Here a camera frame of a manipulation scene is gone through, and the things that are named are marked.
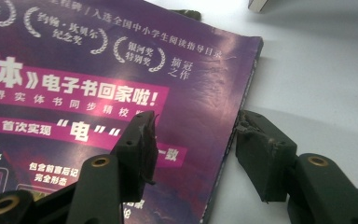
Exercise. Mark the white picture-grid book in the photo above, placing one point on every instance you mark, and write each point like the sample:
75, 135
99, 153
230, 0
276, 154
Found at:
259, 4

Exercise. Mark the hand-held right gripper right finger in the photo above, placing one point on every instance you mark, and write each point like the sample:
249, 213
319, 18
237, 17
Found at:
264, 155

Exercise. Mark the purple book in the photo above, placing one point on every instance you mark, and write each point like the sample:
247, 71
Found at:
74, 77

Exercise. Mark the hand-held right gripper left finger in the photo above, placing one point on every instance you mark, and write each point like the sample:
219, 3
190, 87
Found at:
136, 155

